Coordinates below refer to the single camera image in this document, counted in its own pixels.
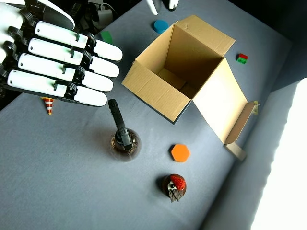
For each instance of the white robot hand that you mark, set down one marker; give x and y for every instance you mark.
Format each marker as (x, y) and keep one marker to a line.
(48, 62)
(153, 7)

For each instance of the brown clear spray bottle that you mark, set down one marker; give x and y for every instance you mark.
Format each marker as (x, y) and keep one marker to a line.
(126, 146)

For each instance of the open cardboard box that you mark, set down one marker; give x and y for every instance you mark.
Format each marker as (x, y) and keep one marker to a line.
(156, 91)

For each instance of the blue round block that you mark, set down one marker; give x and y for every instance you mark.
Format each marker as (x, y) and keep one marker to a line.
(160, 26)

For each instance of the toy traffic cone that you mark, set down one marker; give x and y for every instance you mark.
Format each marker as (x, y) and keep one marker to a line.
(49, 105)

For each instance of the white power adapter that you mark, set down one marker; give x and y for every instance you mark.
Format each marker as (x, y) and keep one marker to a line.
(105, 15)

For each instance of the red and green block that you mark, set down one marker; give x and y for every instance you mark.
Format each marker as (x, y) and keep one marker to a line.
(242, 58)

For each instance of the grey table cloth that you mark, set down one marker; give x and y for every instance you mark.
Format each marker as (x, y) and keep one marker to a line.
(72, 179)

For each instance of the small yellow toy piece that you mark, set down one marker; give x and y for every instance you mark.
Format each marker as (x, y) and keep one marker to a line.
(256, 107)

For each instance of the orange hexagon block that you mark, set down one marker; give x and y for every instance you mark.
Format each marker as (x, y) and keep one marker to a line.
(180, 152)

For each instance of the toy chocolate strawberry cake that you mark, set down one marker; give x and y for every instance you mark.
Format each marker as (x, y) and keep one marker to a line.
(176, 185)

